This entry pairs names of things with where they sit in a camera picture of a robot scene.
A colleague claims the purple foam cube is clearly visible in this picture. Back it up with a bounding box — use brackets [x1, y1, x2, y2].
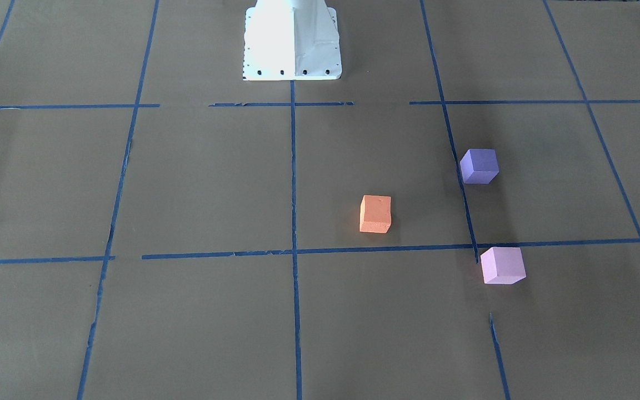
[459, 149, 500, 184]

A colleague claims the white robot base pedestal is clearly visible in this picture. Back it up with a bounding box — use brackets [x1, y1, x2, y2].
[242, 1, 343, 81]

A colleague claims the pink foam cube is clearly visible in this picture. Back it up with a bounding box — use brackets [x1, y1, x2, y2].
[480, 247, 527, 284]

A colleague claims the orange foam cube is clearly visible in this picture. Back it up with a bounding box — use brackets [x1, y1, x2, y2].
[359, 194, 393, 234]

